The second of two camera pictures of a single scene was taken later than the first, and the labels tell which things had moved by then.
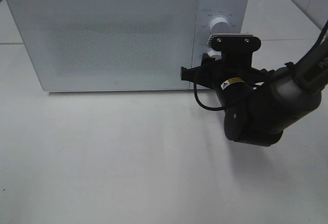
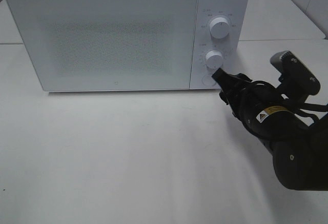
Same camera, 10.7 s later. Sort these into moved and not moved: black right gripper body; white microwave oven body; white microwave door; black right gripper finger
Moved: black right gripper body; black right gripper finger
Not moved: white microwave door; white microwave oven body
